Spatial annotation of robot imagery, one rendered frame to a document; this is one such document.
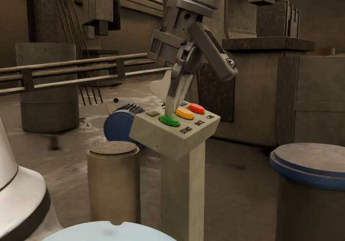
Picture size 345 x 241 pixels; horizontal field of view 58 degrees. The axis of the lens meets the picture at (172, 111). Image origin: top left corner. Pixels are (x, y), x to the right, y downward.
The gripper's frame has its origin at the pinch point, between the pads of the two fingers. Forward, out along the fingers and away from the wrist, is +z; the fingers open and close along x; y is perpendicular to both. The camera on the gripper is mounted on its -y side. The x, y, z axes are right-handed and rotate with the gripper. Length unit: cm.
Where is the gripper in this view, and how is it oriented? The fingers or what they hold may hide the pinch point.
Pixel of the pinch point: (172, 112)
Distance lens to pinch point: 60.0
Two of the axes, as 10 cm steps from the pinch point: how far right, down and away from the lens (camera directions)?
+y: -8.6, -4.0, 3.3
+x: -4.1, 1.5, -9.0
